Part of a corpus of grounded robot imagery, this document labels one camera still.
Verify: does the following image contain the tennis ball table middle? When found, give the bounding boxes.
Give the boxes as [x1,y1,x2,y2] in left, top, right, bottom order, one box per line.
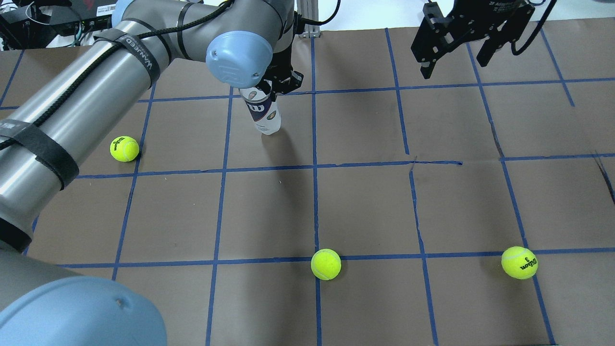
[310,249,341,281]

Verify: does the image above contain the tennis ball near base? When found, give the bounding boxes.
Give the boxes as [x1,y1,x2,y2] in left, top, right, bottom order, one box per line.
[501,246,539,280]

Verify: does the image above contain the Wilson tennis ball far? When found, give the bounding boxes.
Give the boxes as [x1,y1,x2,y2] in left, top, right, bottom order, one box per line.
[110,136,140,162]

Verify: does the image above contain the white tennis ball can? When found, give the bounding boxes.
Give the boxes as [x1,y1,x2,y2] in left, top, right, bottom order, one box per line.
[239,86,282,136]

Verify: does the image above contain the aluminium frame post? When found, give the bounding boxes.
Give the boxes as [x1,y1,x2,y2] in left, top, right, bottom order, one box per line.
[295,0,321,38]

